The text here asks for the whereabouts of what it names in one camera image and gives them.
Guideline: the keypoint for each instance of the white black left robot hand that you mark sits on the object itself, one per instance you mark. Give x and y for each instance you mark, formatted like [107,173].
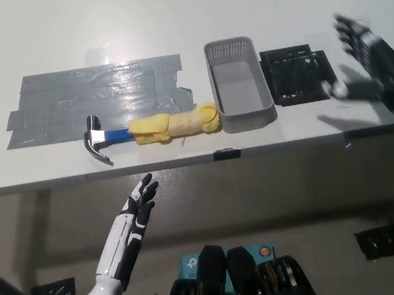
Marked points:
[117,247]

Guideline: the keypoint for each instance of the gray duct tape patch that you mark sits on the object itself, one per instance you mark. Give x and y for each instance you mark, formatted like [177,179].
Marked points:
[97,95]

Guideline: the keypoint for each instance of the blue hammer yellow cloth wrap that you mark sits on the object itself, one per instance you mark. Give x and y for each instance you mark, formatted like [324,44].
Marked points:
[179,123]

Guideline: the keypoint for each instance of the gray perforated plastic container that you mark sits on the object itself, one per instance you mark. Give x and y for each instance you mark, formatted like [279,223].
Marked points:
[247,118]

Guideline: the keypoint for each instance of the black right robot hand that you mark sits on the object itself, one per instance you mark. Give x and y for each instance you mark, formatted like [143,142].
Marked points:
[356,38]

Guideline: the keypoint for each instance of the black tape patch on desk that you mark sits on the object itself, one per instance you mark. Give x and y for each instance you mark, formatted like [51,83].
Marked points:
[296,74]

